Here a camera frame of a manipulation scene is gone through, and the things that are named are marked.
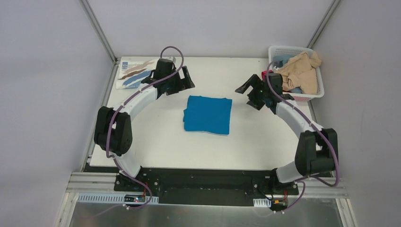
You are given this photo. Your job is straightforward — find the aluminium frame post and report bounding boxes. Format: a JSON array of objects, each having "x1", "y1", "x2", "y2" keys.
[
  {"x1": 306, "y1": 0, "x2": 342, "y2": 49},
  {"x1": 79, "y1": 0, "x2": 117, "y2": 64}
]

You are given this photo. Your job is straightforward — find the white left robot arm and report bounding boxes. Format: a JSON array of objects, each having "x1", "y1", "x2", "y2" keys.
[{"x1": 94, "y1": 58, "x2": 195, "y2": 191}]

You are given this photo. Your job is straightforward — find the white plastic laundry basket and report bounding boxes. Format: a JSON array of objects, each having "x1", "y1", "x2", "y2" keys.
[{"x1": 268, "y1": 45, "x2": 324, "y2": 102}]

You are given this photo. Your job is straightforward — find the folded white printed t-shirt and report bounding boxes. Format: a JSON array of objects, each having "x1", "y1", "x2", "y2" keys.
[{"x1": 115, "y1": 59, "x2": 158, "y2": 89}]

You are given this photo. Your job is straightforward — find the aluminium front rail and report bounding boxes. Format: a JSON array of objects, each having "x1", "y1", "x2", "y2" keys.
[{"x1": 66, "y1": 172, "x2": 349, "y2": 199}]

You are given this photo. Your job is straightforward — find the blue polo shirt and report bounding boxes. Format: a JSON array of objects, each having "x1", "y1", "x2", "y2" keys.
[{"x1": 183, "y1": 96, "x2": 233, "y2": 136}]

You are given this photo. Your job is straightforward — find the beige t-shirt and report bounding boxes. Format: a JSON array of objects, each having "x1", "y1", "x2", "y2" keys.
[{"x1": 273, "y1": 51, "x2": 322, "y2": 95}]

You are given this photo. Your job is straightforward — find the white slotted cable duct left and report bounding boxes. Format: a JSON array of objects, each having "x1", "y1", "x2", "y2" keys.
[{"x1": 77, "y1": 193, "x2": 159, "y2": 205}]

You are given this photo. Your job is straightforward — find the aluminium frame post right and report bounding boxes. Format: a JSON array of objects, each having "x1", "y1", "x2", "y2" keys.
[{"x1": 306, "y1": 0, "x2": 342, "y2": 49}]

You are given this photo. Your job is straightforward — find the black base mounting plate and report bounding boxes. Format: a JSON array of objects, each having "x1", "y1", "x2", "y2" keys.
[{"x1": 83, "y1": 163, "x2": 333, "y2": 208}]

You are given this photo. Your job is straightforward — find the pink t-shirt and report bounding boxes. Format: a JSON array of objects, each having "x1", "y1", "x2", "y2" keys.
[{"x1": 262, "y1": 70, "x2": 273, "y2": 79}]

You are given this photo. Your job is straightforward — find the white slotted cable duct right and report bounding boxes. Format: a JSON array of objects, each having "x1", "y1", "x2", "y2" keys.
[{"x1": 253, "y1": 199, "x2": 271, "y2": 208}]

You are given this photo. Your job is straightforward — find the grey-blue t-shirt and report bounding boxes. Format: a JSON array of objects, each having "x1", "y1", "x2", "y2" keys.
[{"x1": 272, "y1": 54, "x2": 294, "y2": 68}]

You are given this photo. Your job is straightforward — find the aluminium frame post left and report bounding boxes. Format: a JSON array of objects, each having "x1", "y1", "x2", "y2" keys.
[{"x1": 79, "y1": 0, "x2": 117, "y2": 64}]

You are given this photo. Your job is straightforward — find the white slotted cable duct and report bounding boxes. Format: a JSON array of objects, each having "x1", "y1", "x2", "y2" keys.
[
  {"x1": 253, "y1": 199, "x2": 271, "y2": 208},
  {"x1": 77, "y1": 193, "x2": 159, "y2": 205}
]

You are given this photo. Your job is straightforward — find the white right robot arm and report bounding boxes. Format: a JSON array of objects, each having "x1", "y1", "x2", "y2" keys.
[{"x1": 235, "y1": 73, "x2": 339, "y2": 194}]

